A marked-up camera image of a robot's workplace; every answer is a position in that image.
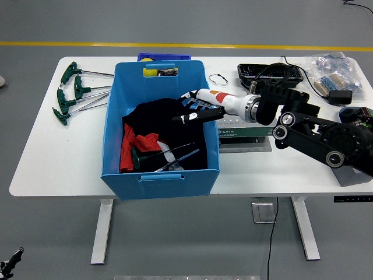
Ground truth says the thin black looped cable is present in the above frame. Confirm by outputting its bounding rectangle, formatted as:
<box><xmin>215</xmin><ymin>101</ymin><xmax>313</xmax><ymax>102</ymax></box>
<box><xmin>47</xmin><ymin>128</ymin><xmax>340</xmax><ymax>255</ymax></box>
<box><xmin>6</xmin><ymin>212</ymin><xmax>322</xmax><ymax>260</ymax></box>
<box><xmin>342</xmin><ymin>0</ymin><xmax>373</xmax><ymax>14</ymax></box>

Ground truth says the electronic parts heap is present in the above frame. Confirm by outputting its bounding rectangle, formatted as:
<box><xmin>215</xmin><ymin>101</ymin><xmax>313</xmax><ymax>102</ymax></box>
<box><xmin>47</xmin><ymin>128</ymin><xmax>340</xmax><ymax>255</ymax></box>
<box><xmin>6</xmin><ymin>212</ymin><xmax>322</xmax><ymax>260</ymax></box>
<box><xmin>346</xmin><ymin>107</ymin><xmax>373</xmax><ymax>127</ymax></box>

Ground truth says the clear plastic parts bag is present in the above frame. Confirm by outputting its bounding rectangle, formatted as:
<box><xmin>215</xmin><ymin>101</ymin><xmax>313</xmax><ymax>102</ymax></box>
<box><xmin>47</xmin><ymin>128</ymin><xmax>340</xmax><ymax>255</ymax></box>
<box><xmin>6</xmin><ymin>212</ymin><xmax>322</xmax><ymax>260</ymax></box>
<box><xmin>301</xmin><ymin>51</ymin><xmax>365</xmax><ymax>102</ymax></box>

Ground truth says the small green T-handle wrench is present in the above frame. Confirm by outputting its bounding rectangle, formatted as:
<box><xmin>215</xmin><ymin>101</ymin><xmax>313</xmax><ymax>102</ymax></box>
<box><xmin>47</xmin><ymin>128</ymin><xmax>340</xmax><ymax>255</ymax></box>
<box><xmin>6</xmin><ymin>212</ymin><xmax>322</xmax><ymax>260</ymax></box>
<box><xmin>131</xmin><ymin>142</ymin><xmax>196</xmax><ymax>170</ymax></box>

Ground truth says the white table leg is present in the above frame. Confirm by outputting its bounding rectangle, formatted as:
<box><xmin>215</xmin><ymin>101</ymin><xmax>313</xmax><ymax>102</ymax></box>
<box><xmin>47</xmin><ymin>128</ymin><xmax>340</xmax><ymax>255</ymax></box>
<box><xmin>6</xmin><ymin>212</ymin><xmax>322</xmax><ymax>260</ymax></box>
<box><xmin>291</xmin><ymin>197</ymin><xmax>321</xmax><ymax>261</ymax></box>
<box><xmin>90</xmin><ymin>198</ymin><xmax>114</xmax><ymax>265</ymax></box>

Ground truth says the metal wire loop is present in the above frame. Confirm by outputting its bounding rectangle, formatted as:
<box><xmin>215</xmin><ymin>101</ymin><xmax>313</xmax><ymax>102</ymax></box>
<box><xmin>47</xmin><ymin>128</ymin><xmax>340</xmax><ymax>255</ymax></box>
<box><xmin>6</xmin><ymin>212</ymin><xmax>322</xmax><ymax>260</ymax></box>
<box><xmin>208</xmin><ymin>73</ymin><xmax>230</xmax><ymax>87</ymax></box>

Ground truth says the tan resistor strip bundle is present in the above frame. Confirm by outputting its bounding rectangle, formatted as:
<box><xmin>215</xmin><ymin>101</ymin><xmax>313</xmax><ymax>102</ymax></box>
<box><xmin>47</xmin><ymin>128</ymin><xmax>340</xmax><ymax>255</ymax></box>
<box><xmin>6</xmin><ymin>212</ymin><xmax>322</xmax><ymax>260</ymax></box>
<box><xmin>313</xmin><ymin>72</ymin><xmax>346</xmax><ymax>97</ymax></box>

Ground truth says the dark blue plastic bin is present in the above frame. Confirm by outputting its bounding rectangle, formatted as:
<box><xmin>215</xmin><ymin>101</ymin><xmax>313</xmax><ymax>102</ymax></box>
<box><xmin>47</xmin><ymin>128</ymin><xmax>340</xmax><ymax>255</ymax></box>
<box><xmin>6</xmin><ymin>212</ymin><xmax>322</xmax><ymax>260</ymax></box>
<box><xmin>136</xmin><ymin>52</ymin><xmax>192</xmax><ymax>62</ymax></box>

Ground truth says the black power adapter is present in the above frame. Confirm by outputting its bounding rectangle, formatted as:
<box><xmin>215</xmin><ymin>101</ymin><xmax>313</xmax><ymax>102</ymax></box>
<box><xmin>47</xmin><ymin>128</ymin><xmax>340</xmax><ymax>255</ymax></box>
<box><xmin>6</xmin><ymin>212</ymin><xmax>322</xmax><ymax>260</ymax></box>
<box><xmin>328</xmin><ymin>89</ymin><xmax>353</xmax><ymax>106</ymax></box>

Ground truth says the black table control panel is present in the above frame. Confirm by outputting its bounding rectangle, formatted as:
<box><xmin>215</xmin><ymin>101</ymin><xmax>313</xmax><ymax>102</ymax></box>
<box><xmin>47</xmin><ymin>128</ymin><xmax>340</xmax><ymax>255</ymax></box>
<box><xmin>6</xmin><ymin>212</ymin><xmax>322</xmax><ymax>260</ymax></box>
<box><xmin>333</xmin><ymin>195</ymin><xmax>373</xmax><ymax>203</ymax></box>

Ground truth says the black red white garment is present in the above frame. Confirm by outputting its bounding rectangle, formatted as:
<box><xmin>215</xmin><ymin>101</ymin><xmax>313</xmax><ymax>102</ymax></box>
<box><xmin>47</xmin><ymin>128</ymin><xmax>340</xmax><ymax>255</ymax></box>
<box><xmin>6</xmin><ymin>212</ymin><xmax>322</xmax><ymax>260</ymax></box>
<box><xmin>119</xmin><ymin>98</ymin><xmax>208</xmax><ymax>173</ymax></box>

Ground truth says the black white robot left hand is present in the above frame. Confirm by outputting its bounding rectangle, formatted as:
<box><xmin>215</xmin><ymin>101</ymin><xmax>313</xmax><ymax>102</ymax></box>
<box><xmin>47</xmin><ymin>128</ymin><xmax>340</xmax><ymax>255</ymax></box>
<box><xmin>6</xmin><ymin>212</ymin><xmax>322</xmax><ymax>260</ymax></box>
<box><xmin>0</xmin><ymin>247</ymin><xmax>24</xmax><ymax>279</ymax></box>

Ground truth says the black floor cable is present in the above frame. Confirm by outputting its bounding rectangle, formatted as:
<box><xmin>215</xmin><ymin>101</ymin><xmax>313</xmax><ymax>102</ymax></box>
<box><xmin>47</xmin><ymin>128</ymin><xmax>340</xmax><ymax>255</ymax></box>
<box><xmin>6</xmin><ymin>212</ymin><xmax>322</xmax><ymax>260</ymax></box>
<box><xmin>266</xmin><ymin>197</ymin><xmax>280</xmax><ymax>280</ymax></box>

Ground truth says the large green T-handle wrench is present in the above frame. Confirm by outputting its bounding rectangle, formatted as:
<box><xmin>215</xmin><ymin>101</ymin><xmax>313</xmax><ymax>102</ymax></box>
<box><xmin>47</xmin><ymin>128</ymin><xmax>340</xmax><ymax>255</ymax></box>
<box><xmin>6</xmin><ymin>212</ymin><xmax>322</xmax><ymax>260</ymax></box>
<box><xmin>153</xmin><ymin>148</ymin><xmax>202</xmax><ymax>173</ymax></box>

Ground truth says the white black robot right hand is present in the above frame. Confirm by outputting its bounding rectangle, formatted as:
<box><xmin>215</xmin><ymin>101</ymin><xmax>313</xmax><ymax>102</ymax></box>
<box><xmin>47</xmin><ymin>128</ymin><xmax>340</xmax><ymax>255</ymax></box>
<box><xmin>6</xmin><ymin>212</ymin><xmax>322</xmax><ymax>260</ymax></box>
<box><xmin>171</xmin><ymin>88</ymin><xmax>248</xmax><ymax>126</ymax></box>

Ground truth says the pale blue oval tray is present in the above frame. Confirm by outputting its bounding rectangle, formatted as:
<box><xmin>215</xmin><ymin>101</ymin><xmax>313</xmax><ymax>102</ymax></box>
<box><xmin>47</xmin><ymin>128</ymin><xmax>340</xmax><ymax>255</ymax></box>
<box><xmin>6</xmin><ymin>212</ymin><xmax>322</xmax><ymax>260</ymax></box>
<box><xmin>339</xmin><ymin>106</ymin><xmax>373</xmax><ymax>126</ymax></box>

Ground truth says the blue plastic storage box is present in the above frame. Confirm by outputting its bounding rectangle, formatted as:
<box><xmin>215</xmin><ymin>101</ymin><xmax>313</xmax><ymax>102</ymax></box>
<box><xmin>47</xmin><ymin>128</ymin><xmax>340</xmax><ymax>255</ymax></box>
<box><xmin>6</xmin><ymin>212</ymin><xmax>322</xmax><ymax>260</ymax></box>
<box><xmin>100</xmin><ymin>60</ymin><xmax>221</xmax><ymax>202</ymax></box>

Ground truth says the black adapter cable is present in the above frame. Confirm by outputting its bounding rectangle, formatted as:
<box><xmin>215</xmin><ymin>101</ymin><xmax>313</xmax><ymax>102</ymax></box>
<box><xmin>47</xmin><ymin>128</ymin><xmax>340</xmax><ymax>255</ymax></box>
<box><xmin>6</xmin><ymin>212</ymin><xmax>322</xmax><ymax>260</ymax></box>
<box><xmin>280</xmin><ymin>55</ymin><xmax>330</xmax><ymax>102</ymax></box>

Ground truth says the green grey wrench stand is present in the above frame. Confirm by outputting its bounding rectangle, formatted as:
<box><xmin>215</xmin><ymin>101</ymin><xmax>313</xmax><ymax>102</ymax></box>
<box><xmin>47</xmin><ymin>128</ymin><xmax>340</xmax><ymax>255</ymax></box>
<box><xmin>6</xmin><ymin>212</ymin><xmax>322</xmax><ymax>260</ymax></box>
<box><xmin>217</xmin><ymin>115</ymin><xmax>276</xmax><ymax>153</ymax></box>

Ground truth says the metal floor plate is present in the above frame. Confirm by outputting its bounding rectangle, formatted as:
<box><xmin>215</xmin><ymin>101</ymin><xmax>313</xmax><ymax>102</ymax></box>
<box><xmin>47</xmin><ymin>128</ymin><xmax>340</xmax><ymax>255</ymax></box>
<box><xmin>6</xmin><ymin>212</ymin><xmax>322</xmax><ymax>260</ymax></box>
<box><xmin>251</xmin><ymin>202</ymin><xmax>277</xmax><ymax>224</ymax></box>

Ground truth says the grey foam block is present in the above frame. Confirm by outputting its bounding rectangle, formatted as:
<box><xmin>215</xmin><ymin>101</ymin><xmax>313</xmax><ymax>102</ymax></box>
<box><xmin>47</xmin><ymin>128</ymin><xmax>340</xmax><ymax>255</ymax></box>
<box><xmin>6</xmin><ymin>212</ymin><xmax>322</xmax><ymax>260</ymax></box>
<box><xmin>332</xmin><ymin>167</ymin><xmax>373</xmax><ymax>187</ymax></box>

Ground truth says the black plastic tray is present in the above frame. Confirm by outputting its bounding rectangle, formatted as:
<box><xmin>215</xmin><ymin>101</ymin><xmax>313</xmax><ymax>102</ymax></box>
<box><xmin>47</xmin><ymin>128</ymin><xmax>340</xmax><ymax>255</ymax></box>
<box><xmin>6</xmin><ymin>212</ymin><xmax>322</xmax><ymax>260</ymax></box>
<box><xmin>237</xmin><ymin>62</ymin><xmax>302</xmax><ymax>90</ymax></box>

